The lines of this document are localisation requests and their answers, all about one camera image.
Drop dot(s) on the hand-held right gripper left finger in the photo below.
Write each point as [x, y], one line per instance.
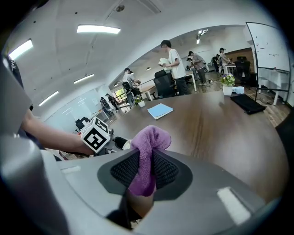
[87, 179]

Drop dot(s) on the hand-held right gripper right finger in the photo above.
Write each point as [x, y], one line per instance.
[202, 183]

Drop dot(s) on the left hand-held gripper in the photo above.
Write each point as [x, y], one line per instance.
[95, 137]

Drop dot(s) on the purple cloth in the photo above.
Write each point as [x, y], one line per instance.
[149, 142]

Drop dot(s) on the person's left forearm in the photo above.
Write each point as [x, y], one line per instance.
[55, 137]

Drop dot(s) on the wooden table with white legs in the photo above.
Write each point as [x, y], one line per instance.
[190, 74]
[148, 89]

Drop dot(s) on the potted purple flowers white pot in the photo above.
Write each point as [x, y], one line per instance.
[140, 102]
[227, 86]

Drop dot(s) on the light blue notebook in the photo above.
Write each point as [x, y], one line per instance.
[159, 110]

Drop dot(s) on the black high-back office chair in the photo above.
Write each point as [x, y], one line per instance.
[164, 85]

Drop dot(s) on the long ceiling light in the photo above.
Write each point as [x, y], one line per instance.
[48, 98]
[83, 78]
[20, 49]
[98, 29]

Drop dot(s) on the white box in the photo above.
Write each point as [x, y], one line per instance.
[163, 62]

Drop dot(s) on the black tablet sleeve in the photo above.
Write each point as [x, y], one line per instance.
[248, 104]

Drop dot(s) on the small ribbed pale blue pot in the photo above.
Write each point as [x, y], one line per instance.
[238, 90]

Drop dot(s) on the whiteboard on black stand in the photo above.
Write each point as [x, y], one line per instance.
[269, 46]

